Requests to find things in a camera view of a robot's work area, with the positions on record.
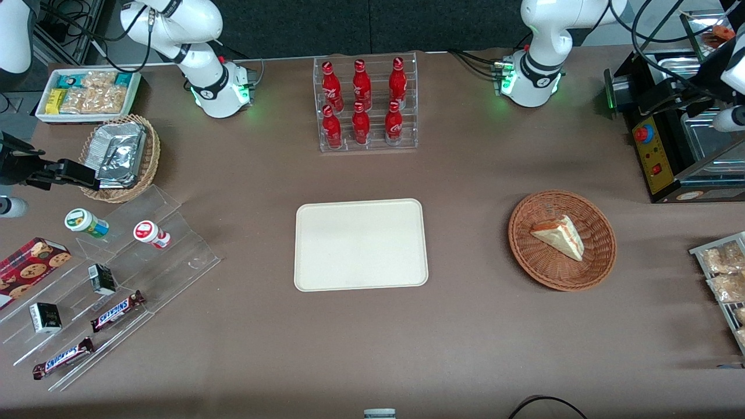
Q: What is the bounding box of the red cola bottle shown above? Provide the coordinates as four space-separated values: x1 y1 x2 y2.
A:
322 105 343 150
351 102 372 145
384 100 405 146
388 56 409 109
352 59 373 111
321 61 345 112

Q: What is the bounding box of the black base cable bundle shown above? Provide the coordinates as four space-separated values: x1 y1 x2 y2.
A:
447 49 508 80

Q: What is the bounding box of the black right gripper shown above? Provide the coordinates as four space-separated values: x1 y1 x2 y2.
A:
0 132 101 191

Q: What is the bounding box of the small black carton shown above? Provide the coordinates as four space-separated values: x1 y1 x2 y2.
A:
29 301 63 335
87 263 118 296

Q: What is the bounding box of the red capped drink bottle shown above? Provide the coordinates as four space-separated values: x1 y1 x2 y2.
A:
133 220 172 250

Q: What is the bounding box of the red cookie box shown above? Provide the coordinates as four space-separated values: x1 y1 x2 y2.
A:
0 236 73 310

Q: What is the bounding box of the silver foil packet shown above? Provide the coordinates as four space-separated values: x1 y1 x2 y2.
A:
95 163 140 189
93 122 147 171

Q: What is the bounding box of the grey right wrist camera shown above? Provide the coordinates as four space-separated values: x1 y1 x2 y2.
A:
0 197 29 219

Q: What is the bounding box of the black food warmer cabinet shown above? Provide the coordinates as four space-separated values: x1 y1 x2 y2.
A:
603 9 745 204

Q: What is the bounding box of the orange fried food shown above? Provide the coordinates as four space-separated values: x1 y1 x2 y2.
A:
701 23 737 51

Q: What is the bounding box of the clear peanut snack bag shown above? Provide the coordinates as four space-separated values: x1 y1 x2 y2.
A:
81 70 118 91
60 87 127 115

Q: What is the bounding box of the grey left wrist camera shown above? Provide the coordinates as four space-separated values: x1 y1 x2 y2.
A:
712 105 745 134

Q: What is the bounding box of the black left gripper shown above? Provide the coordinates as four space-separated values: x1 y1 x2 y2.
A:
638 41 737 119

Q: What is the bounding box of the light wicker basket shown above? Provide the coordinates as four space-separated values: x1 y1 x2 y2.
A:
79 114 162 204

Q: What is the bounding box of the snickers chocolate bar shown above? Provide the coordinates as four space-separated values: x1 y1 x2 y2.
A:
31 336 95 381
90 290 147 333

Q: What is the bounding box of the black floor cable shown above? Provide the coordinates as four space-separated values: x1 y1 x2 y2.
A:
507 395 589 419

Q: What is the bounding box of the round brown wicker basket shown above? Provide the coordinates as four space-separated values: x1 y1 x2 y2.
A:
508 190 618 292

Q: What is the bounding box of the clear acrylic bottle rack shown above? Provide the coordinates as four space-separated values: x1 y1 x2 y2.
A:
313 51 419 154

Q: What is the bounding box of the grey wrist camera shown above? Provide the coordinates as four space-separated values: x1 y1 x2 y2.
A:
0 197 29 219
712 105 745 134

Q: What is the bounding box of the triangular sandwich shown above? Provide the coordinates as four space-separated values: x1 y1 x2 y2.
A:
530 214 585 262

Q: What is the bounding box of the white snack bin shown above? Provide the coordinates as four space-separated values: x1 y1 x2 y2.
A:
35 68 143 125

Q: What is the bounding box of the clear acrylic stepped display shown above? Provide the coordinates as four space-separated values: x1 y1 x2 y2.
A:
0 184 222 392

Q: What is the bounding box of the clear cracker snack bag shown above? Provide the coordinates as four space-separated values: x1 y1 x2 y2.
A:
701 241 745 275
706 272 745 304

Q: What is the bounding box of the grey snack tray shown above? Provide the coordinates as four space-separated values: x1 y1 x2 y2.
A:
689 231 745 357

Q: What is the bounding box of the steel warmer pan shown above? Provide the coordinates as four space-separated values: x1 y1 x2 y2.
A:
657 56 708 82
680 111 745 165

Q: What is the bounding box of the cream plastic tray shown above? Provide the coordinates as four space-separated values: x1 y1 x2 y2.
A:
294 198 430 292

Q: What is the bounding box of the green capped drink bottle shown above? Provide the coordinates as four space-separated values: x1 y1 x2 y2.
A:
64 208 111 240

